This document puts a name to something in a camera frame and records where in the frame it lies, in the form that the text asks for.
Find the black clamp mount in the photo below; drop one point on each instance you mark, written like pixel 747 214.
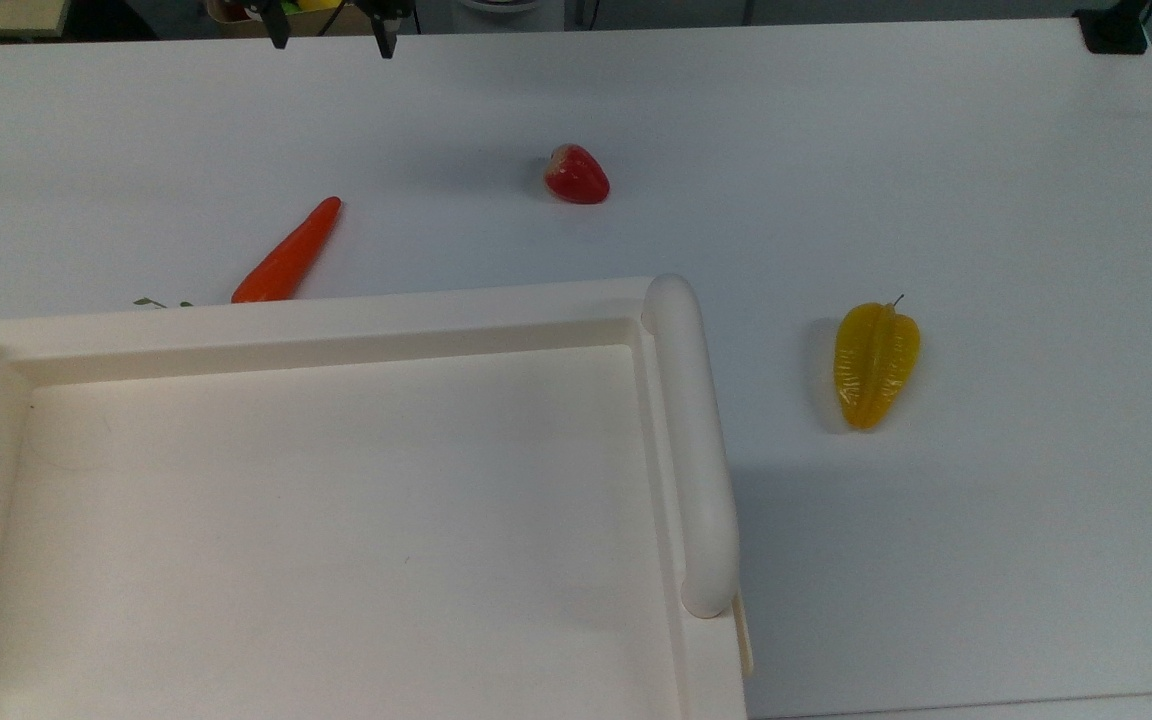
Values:
pixel 1116 30

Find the orange toy carrot with leaves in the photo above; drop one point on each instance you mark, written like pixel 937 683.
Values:
pixel 286 262

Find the yellow toy starfruit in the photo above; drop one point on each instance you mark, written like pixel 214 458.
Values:
pixel 876 365

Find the cream plastic toy cabinet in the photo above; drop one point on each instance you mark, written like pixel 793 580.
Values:
pixel 336 500

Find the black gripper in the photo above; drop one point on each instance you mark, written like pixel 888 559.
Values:
pixel 401 8

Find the white bucket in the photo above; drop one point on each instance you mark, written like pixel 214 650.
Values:
pixel 506 12

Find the small red-yellow toy fruit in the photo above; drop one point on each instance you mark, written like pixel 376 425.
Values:
pixel 576 177

